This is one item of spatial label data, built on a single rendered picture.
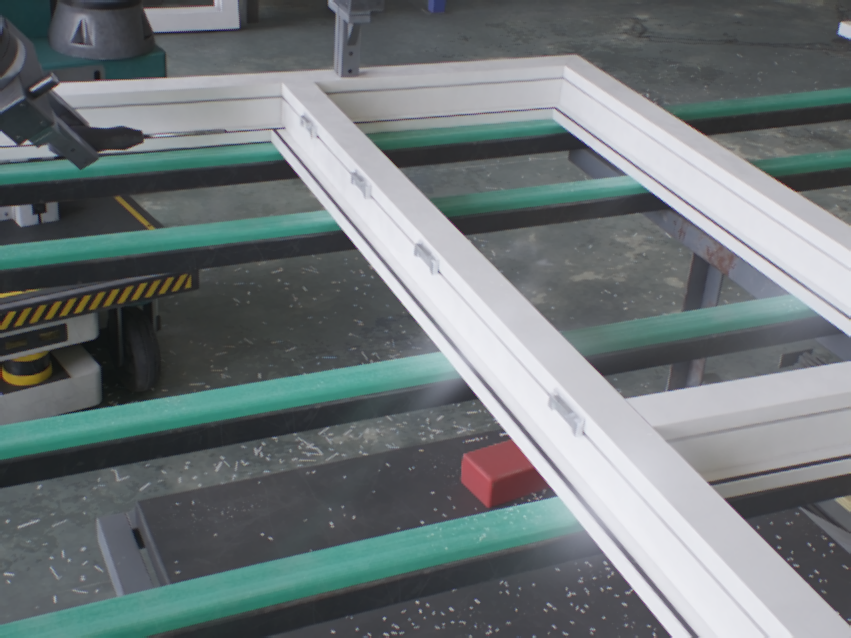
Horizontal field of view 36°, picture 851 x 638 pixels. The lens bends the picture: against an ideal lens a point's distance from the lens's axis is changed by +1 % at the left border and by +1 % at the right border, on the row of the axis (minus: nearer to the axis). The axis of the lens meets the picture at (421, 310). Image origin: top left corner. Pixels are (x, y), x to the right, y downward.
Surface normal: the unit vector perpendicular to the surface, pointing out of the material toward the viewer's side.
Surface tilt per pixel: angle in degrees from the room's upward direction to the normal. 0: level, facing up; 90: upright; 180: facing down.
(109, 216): 0
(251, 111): 90
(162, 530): 0
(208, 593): 0
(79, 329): 90
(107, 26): 70
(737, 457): 90
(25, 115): 112
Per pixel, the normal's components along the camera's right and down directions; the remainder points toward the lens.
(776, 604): 0.07, -0.88
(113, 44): 0.39, 0.14
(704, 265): 0.41, 0.46
